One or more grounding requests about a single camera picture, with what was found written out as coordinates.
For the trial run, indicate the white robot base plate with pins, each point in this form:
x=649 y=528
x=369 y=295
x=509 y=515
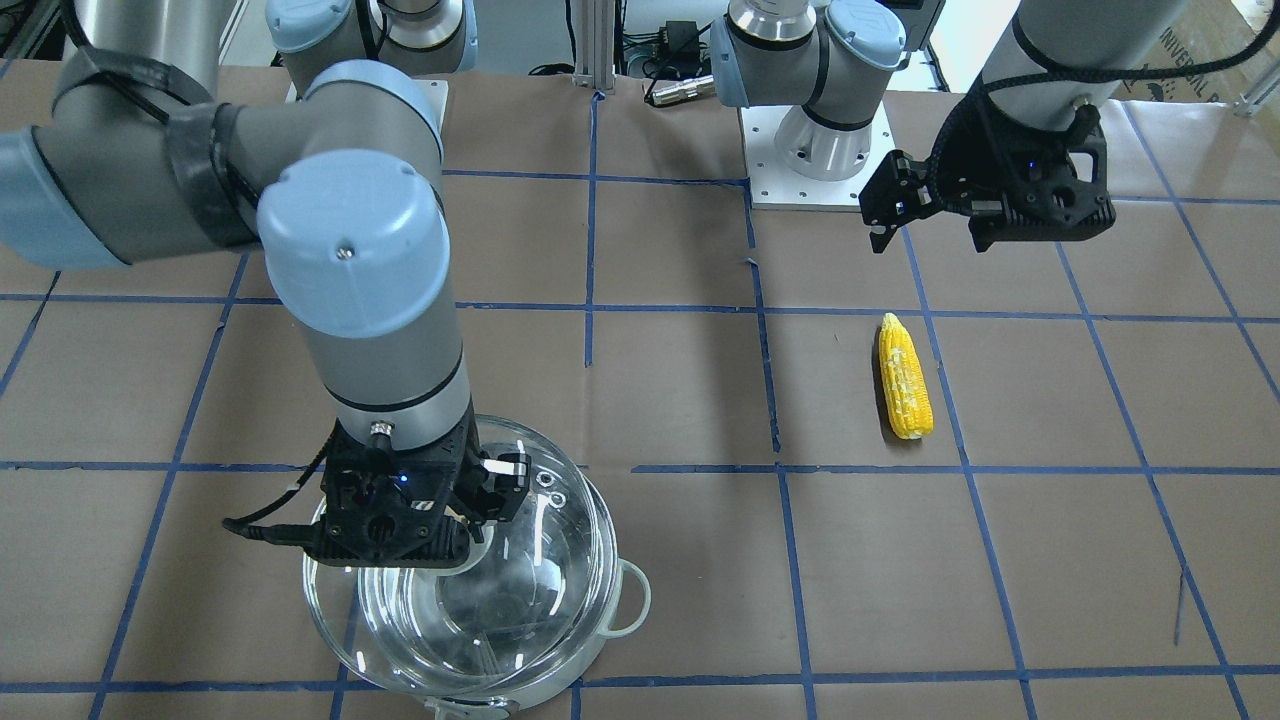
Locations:
x=796 y=164

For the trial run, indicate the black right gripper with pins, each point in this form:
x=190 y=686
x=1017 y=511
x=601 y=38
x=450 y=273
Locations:
x=487 y=492

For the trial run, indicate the glass pot lid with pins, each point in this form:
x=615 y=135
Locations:
x=470 y=560

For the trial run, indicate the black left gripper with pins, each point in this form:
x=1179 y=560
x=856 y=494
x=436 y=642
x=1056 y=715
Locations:
x=966 y=160

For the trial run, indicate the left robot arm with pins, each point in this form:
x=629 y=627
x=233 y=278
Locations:
x=835 y=61

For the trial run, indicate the black power adapter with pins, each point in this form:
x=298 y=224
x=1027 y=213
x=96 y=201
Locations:
x=679 y=40

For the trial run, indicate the yellow corn cob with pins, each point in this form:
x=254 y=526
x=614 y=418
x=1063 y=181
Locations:
x=908 y=405

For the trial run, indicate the aluminium frame post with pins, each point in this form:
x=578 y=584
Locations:
x=596 y=28

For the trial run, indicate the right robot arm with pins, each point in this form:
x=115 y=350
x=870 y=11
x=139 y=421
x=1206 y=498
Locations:
x=339 y=189

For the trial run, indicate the silver metal connector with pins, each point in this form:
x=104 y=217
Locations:
x=678 y=93

